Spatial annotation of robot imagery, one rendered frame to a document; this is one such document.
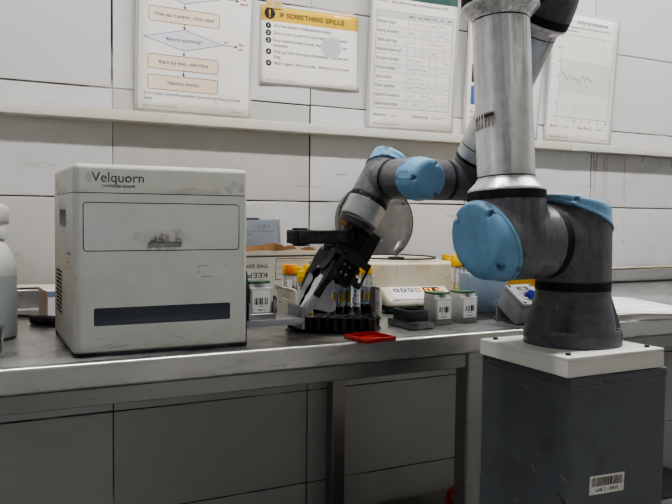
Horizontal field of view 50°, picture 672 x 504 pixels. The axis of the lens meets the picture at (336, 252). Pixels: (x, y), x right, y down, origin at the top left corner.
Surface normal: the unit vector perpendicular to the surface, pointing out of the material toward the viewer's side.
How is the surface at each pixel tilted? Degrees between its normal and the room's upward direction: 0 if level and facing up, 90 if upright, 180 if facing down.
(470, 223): 97
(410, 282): 90
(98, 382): 90
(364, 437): 90
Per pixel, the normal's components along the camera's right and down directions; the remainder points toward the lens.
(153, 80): 0.47, 0.10
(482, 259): -0.86, 0.14
